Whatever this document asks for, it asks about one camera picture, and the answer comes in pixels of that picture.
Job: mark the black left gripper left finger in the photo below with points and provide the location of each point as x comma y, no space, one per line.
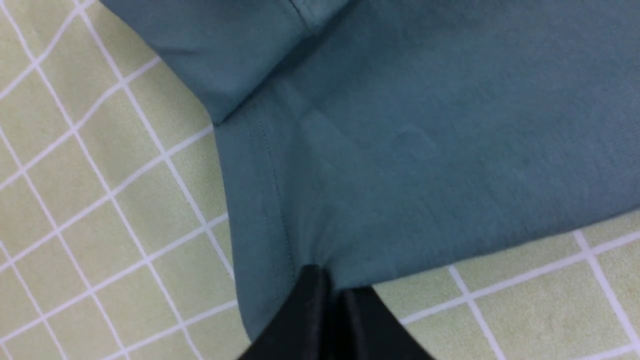
296,331

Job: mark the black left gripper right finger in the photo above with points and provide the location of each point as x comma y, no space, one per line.
365,329

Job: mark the green long-sleeved shirt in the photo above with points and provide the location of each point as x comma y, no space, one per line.
383,138

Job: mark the green checked tablecloth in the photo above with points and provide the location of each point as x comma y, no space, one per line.
115,241

